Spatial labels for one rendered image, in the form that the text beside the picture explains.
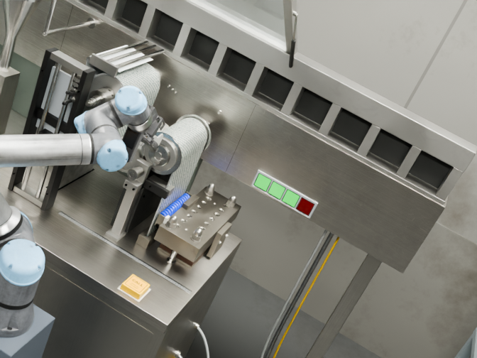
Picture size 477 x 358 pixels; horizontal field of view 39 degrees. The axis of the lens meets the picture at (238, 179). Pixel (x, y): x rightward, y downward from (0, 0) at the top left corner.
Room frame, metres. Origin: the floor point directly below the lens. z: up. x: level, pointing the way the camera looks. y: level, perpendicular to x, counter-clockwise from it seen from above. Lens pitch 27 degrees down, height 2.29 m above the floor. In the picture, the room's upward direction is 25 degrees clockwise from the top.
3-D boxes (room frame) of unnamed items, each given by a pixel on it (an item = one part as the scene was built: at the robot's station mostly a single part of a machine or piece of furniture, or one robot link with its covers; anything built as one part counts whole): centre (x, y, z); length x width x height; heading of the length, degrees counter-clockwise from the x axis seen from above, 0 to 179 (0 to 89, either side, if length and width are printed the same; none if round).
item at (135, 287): (1.73, 0.16, 0.91); 0.07 x 0.07 x 0.02; 79
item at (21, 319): (1.39, 0.42, 0.95); 0.15 x 0.15 x 0.10
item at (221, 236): (2.11, -0.03, 0.97); 0.10 x 0.03 x 0.11; 169
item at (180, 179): (2.10, 0.19, 1.11); 0.23 x 0.01 x 0.18; 169
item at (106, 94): (2.02, 0.52, 1.34); 0.06 x 0.06 x 0.06; 79
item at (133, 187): (1.96, 0.31, 1.05); 0.06 x 0.05 x 0.31; 169
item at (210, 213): (2.12, 0.06, 1.00); 0.40 x 0.16 x 0.06; 169
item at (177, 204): (2.10, 0.16, 1.03); 0.21 x 0.04 x 0.03; 169
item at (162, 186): (1.99, 0.23, 1.14); 0.09 x 0.06 x 0.03; 79
